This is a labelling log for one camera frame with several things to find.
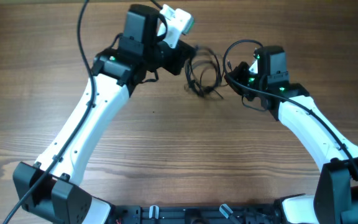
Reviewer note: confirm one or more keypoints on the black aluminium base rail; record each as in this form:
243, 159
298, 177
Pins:
259, 213

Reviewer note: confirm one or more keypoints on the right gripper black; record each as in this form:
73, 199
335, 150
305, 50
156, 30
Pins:
235, 78

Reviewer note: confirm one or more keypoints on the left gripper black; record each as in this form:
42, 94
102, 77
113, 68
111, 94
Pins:
183, 53

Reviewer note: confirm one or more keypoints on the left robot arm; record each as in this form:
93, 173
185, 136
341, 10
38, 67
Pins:
50, 187

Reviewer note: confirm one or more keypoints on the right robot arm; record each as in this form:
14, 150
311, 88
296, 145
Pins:
336, 196

